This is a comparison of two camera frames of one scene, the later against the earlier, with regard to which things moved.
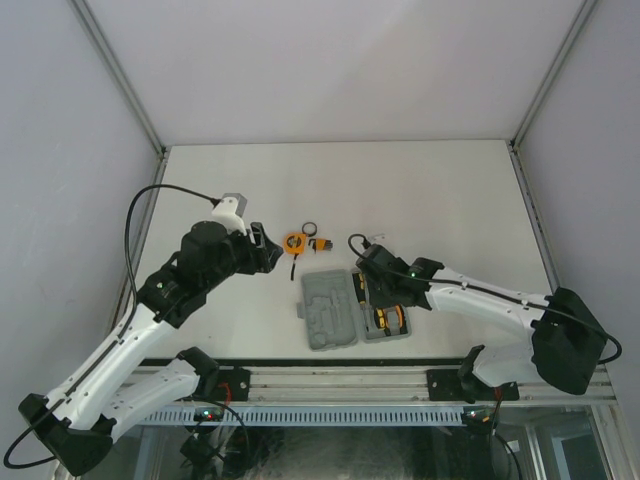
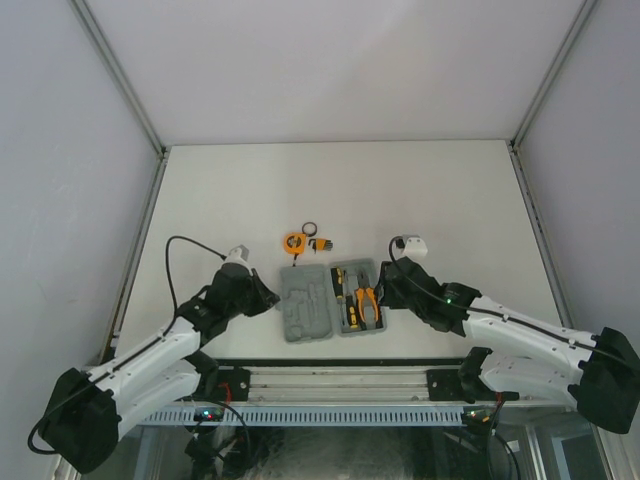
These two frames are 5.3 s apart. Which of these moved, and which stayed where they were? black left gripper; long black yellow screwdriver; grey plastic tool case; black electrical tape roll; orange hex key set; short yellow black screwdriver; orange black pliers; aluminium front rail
Moved: black left gripper; long black yellow screwdriver; grey plastic tool case; orange black pliers; short yellow black screwdriver
Stayed: orange hex key set; black electrical tape roll; aluminium front rail
